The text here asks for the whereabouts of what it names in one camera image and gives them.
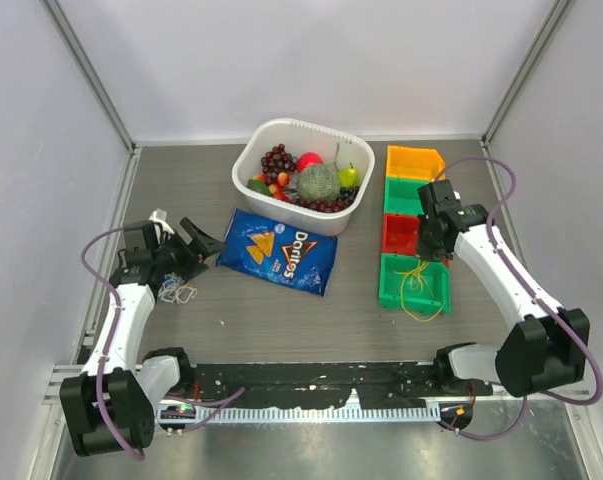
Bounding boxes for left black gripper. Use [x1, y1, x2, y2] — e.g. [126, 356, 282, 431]
[152, 218, 226, 283]

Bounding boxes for white wire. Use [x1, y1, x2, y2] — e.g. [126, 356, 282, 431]
[158, 279, 197, 306]

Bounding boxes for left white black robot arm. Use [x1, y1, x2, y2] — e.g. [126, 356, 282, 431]
[59, 210, 225, 459]

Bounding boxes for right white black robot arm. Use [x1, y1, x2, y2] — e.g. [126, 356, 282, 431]
[416, 180, 590, 397]

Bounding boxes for red plastic bin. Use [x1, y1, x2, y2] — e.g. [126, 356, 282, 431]
[382, 213, 420, 256]

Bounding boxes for blue Doritos chip bag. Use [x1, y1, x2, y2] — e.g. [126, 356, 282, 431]
[215, 209, 338, 296]

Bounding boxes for upper green plastic bin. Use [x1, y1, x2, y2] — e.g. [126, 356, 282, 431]
[384, 177, 425, 216]

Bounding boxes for green plastic bin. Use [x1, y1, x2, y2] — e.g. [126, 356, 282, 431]
[384, 177, 425, 216]
[378, 253, 452, 319]

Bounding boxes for orange plastic bin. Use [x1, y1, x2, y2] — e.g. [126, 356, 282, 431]
[385, 145, 446, 183]

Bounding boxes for lower green plastic bin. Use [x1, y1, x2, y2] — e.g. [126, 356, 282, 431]
[378, 253, 452, 319]

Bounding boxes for green lime fruit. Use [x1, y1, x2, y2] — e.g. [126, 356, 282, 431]
[247, 179, 271, 196]

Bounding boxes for red yellow cherries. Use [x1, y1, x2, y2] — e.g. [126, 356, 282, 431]
[252, 174, 289, 202]

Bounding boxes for lower dark grape bunch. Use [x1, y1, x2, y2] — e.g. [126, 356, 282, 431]
[292, 186, 359, 213]

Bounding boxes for green pear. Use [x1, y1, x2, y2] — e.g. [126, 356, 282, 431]
[337, 164, 359, 188]

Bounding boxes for dark red grape bunch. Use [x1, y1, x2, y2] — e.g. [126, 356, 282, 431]
[260, 144, 298, 174]

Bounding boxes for green netted melon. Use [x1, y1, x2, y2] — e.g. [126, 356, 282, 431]
[297, 164, 341, 201]

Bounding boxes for red apple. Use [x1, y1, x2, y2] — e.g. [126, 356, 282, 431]
[297, 152, 323, 173]

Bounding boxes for white plastic fruit tub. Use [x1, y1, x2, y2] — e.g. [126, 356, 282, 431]
[231, 118, 375, 236]

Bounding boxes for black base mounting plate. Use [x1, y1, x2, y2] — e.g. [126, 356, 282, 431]
[190, 362, 493, 410]

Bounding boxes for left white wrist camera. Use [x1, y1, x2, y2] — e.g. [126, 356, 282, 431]
[149, 209, 175, 235]

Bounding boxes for white slotted cable duct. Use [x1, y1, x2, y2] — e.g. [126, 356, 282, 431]
[155, 403, 441, 424]

